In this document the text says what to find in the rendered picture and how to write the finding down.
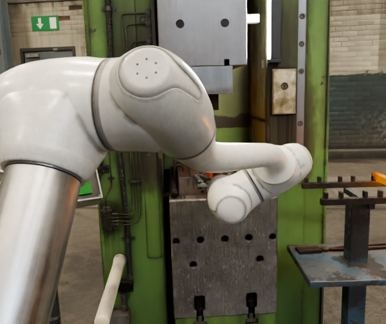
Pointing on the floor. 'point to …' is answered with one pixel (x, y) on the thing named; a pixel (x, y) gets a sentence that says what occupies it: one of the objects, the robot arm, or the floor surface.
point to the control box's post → (56, 310)
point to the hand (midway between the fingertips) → (213, 175)
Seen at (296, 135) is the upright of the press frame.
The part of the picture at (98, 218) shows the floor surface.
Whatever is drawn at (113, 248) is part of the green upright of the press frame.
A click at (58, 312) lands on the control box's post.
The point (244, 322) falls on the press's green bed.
